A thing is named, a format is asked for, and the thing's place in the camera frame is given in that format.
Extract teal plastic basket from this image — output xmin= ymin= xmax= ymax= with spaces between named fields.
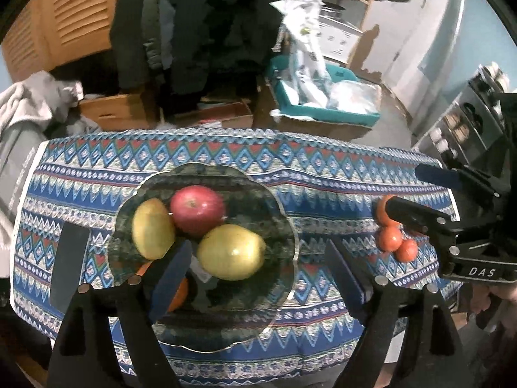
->
xmin=267 ymin=56 xmax=382 ymax=127

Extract small orange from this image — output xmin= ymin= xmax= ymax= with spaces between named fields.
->
xmin=377 ymin=225 xmax=404 ymax=251
xmin=395 ymin=238 xmax=419 ymax=263

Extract black phone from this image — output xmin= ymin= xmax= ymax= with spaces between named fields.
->
xmin=49 ymin=223 xmax=90 ymax=304

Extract person's right hand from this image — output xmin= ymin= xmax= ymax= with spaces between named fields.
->
xmin=469 ymin=282 xmax=517 ymax=334

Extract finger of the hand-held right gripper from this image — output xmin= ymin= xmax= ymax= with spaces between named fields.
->
xmin=415 ymin=164 xmax=508 ymax=197
xmin=384 ymin=196 xmax=459 ymax=248

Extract dark grey jacket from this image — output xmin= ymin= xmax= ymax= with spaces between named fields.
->
xmin=109 ymin=0 xmax=178 ymax=90

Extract black hooded coat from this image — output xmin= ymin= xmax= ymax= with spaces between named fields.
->
xmin=170 ymin=0 xmax=292 ymax=98

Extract clear glass plate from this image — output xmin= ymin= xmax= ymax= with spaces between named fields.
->
xmin=107 ymin=162 xmax=300 ymax=353

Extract white plastic crate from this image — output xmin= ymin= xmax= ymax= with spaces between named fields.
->
xmin=313 ymin=7 xmax=364 ymax=64

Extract clear plastic bags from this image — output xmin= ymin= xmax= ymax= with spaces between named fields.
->
xmin=327 ymin=81 xmax=383 ymax=114

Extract large orange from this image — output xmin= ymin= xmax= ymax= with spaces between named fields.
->
xmin=136 ymin=262 xmax=190 ymax=313
xmin=375 ymin=195 xmax=403 ymax=227

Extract shoe rack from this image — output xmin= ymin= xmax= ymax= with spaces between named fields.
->
xmin=412 ymin=62 xmax=517 ymax=163

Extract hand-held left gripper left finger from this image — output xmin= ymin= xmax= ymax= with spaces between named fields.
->
xmin=47 ymin=239 xmax=195 ymax=388

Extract grey sweatshirt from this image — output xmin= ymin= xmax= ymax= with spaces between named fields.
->
xmin=0 ymin=109 xmax=101 ymax=251

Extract flat cardboard box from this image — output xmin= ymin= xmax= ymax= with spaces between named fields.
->
xmin=174 ymin=101 xmax=254 ymax=129

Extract red apple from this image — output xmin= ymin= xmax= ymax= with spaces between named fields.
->
xmin=170 ymin=185 xmax=227 ymax=237

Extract wooden shelf rack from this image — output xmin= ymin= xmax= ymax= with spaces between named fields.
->
xmin=293 ymin=0 xmax=385 ymax=66

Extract pale crumpled cloth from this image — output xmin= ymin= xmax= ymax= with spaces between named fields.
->
xmin=0 ymin=71 xmax=85 ymax=130

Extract wooden louvered wardrobe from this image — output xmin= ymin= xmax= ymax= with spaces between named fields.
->
xmin=0 ymin=0 xmax=122 ymax=86

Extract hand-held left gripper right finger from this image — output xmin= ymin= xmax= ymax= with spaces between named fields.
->
xmin=324 ymin=238 xmax=469 ymax=388

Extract yellow pear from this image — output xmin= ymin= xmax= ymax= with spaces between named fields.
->
xmin=196 ymin=224 xmax=266 ymax=281
xmin=132 ymin=198 xmax=177 ymax=260

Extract blue patterned tablecloth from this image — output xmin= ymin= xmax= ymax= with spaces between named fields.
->
xmin=10 ymin=127 xmax=463 ymax=376

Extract group of shoes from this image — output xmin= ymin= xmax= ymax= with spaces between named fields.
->
xmin=428 ymin=65 xmax=510 ymax=158

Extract open cardboard box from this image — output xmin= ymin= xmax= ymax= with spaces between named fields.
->
xmin=79 ymin=93 xmax=161 ymax=132

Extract white rice bag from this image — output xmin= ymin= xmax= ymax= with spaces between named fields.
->
xmin=270 ymin=0 xmax=330 ymax=108

